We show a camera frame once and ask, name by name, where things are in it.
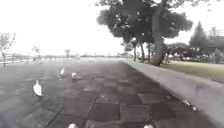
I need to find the chequered grey paving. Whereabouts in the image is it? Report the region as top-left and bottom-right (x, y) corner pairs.
(0, 58), (218, 128)

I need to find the white bird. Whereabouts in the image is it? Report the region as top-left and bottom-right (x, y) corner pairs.
(58, 67), (66, 77)
(70, 71), (79, 81)
(32, 79), (44, 98)

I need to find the small round-topped tree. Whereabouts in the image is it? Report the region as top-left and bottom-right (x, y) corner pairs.
(64, 48), (72, 60)

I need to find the large dark tree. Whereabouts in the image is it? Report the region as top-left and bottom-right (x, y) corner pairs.
(94, 0), (195, 67)

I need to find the small bare tree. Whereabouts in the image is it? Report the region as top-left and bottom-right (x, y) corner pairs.
(31, 45), (42, 63)
(0, 32), (17, 67)

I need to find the low concrete kerb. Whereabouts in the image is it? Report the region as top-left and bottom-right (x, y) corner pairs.
(121, 58), (224, 128)

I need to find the grass strip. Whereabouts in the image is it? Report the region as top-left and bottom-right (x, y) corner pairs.
(159, 60), (224, 83)

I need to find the row of dark trees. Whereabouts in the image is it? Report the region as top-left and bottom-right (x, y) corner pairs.
(164, 20), (224, 65)

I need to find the railing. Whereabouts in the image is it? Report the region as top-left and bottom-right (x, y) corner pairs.
(0, 53), (65, 65)

